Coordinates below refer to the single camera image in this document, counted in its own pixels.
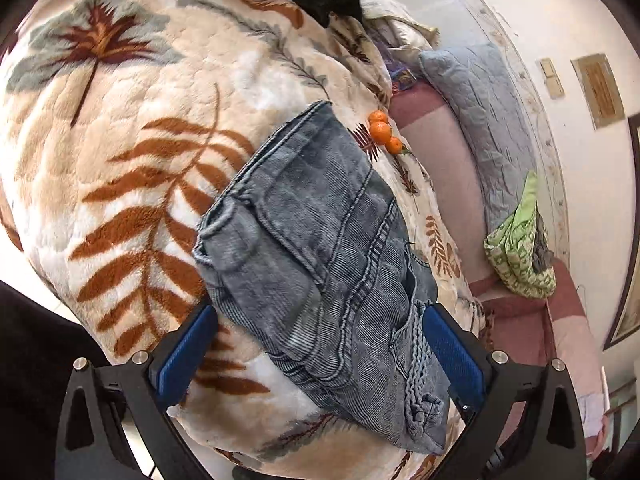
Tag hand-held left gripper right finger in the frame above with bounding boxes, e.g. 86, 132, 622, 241
422, 302, 587, 480

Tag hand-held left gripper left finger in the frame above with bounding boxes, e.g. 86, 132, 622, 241
54, 296, 221, 480

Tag grey-blue denim pants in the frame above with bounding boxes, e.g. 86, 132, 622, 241
192, 100, 451, 456

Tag green patterned cloth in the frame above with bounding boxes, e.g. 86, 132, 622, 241
482, 170, 558, 299

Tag small grey cloth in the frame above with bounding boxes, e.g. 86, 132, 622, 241
532, 209, 554, 269

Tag pink sofa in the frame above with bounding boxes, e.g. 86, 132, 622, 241
387, 80, 609, 461

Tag tangerine with leaf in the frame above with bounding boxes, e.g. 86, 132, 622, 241
384, 136, 414, 157

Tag blue-grey quilted pillow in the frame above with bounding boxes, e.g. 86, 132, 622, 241
417, 42, 543, 233

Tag leaf print plush blanket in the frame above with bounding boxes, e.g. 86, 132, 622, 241
0, 0, 487, 480

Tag purple printed cloth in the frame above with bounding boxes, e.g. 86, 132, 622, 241
390, 64, 417, 93

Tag white floral pillow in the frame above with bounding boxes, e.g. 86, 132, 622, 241
360, 0, 442, 55

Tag beige wall switch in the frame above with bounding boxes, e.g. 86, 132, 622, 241
537, 57, 566, 100

